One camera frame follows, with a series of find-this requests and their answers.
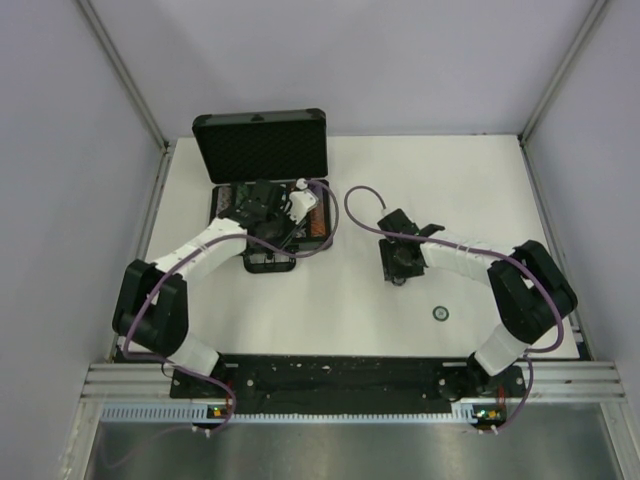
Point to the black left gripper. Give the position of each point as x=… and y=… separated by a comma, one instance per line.
x=291, y=227

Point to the blue orange chip stack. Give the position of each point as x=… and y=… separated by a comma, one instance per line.
x=226, y=197

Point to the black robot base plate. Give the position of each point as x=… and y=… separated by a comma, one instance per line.
x=359, y=384

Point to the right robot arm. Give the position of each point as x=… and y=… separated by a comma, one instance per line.
x=531, y=294

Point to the grey slotted cable duct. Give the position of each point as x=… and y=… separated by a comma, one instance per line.
x=200, y=413

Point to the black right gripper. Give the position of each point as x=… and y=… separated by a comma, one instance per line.
x=391, y=270

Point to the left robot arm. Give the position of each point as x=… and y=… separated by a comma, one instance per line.
x=152, y=309

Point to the black poker set case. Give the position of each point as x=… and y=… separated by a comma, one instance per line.
x=276, y=146

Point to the orange black lower chip stack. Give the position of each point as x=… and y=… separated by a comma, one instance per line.
x=317, y=223

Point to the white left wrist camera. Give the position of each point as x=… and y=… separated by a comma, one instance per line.
x=302, y=201

